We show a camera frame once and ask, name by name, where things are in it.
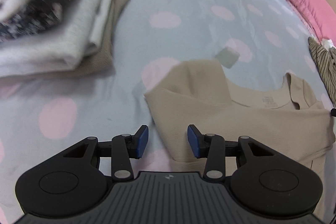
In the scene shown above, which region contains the stack of folded clothes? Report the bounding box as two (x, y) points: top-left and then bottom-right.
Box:
(0, 0), (118, 77)

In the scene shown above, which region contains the grey pink-dotted bed sheet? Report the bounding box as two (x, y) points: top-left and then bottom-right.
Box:
(0, 0), (336, 224)

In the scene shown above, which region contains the beige shirt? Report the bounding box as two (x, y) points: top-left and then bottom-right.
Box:
(144, 60), (336, 224)

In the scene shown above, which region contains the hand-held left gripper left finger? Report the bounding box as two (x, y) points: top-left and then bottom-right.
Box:
(62, 124), (149, 182)

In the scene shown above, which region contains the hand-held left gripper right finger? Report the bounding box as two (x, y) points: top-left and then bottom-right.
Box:
(187, 124), (275, 182)

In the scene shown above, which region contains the olive striped garment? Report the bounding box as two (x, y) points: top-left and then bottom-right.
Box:
(308, 36), (336, 104)

